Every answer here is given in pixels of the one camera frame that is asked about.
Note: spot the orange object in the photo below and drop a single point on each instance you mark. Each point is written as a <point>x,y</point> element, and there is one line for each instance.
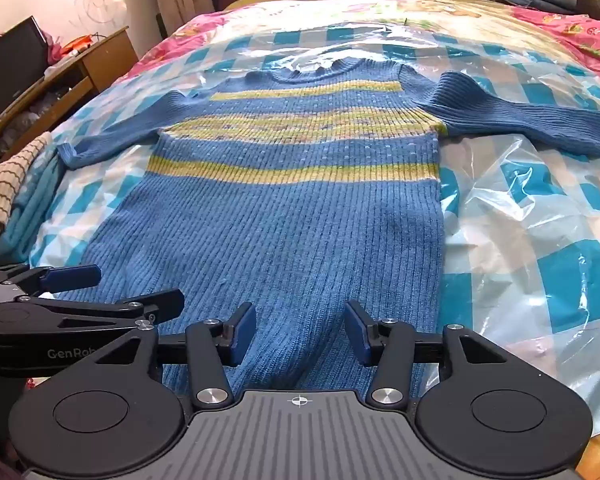
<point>77,44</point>

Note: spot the pink floral bedsheet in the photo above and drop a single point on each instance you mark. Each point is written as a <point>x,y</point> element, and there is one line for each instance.
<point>575,30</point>

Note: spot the wooden desk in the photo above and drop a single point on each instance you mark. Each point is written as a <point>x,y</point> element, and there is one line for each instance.
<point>105,60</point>

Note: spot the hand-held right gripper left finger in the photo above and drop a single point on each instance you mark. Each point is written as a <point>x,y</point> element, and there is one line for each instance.
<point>243,335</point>

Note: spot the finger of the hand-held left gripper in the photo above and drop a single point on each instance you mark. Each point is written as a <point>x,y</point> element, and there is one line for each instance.
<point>75,276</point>
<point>150,302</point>

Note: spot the blue white checkered plastic sheet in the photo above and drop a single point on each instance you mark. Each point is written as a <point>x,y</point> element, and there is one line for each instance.
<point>520,220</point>

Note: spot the pink cloth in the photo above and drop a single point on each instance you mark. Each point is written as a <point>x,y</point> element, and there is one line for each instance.
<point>54,47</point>

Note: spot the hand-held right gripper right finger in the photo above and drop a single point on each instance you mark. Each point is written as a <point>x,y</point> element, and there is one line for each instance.
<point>357,335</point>

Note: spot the black monitor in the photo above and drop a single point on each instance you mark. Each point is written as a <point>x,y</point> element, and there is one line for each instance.
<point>10,67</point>

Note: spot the teal towel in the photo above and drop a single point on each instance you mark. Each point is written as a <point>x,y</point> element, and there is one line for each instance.
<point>27,220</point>

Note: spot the blue yellow striped knit sweater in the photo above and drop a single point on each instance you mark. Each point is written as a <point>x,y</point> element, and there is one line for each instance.
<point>280,220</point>

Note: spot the grey plastic bag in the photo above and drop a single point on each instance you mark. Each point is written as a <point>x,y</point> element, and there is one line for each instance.
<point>55,100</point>

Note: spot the beige striped knit cloth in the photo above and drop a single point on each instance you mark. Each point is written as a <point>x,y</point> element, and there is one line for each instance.
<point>7,185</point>

